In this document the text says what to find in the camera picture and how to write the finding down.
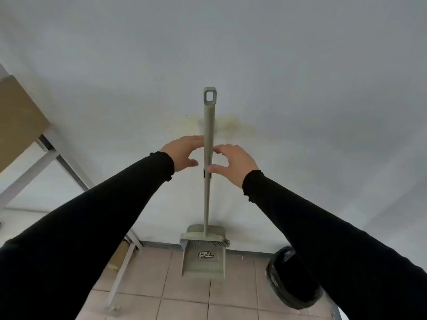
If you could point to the person's right hand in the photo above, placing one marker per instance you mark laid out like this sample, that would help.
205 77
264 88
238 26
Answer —
238 164

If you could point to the person's left hand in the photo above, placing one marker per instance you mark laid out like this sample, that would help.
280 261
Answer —
181 153

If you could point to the grey-green broom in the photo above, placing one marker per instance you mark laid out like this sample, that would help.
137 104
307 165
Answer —
209 119

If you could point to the grey-green dustpan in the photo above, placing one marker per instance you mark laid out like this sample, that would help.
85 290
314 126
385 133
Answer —
203 268

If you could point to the black trash bin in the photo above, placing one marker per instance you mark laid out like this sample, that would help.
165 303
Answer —
287 286

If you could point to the person's right forearm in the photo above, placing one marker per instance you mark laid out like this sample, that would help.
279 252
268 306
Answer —
333 249

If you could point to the person's left forearm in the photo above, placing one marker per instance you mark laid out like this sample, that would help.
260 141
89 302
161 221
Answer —
86 226

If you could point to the brown cardboard piece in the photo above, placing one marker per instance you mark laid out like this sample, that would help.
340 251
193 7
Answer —
119 256

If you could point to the wooden table white metal frame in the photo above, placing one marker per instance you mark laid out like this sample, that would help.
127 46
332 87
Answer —
16 129

